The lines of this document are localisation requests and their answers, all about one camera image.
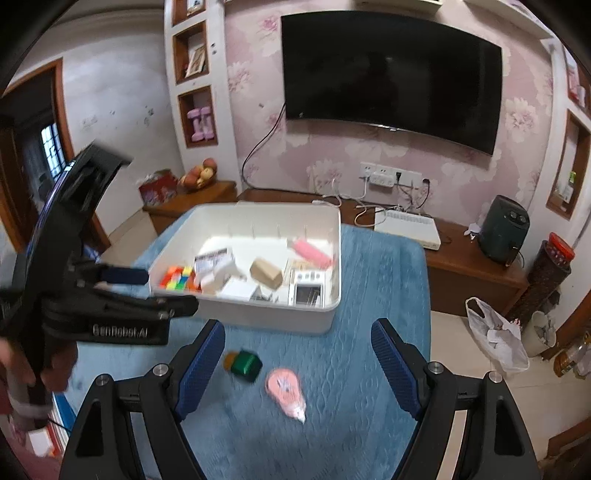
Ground grey waste bin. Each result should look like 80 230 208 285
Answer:
522 310 561 358

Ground wooden door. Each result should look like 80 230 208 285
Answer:
0 58 77 252

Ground pink correction tape dispenser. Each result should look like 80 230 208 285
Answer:
264 367 308 422

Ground white carton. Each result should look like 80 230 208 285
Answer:
25 427 58 457

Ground carved brown stand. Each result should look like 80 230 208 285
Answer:
505 240 561 324

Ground yellow liquid bottle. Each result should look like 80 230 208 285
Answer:
554 332 591 377

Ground white wall socket strip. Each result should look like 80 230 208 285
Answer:
359 161 423 189

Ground low wooden television stand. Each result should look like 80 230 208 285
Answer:
238 187 530 319

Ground black flat television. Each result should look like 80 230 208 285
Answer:
281 11 503 157

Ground picture frame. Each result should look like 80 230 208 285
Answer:
185 44 207 78

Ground small shelf items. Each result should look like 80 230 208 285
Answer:
556 171 578 204

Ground small white container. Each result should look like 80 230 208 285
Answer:
199 269 234 295

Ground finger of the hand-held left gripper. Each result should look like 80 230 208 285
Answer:
69 264 149 289
90 294 200 322

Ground colourful puzzle cube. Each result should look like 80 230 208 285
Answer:
159 264 202 294

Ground wooden side cabinet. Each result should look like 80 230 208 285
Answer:
142 180 238 234

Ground red gift box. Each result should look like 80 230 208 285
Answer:
139 168 178 206

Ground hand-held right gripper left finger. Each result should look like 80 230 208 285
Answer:
58 318 227 480

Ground small clear plastic box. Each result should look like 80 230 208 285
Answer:
291 270 326 306

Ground person's left hand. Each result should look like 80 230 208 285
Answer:
0 339 80 394

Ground black television cable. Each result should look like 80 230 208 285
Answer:
241 102 287 190

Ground red lidded jar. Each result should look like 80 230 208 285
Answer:
547 232 575 268

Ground beige wooden block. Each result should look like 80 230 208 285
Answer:
249 258 283 291

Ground white power adapter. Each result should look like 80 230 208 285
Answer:
221 278 260 302

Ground small dark green box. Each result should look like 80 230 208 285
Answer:
231 351 263 383

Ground pink dumbbells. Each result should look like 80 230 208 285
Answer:
187 106 215 143

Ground bowl of fruit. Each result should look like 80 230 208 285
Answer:
179 158 219 191

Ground white plastic bag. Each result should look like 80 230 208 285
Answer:
465 296 530 374

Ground blue blanket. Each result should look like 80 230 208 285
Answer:
60 217 432 480

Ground white cable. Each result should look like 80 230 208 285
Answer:
353 178 384 227
311 178 342 208

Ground white router box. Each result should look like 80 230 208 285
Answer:
373 208 443 251

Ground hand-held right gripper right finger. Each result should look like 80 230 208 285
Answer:
370 318 541 480

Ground pink box on shelf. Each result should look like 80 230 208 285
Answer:
566 60 585 104

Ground white plastic bin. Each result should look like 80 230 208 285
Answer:
148 203 342 335

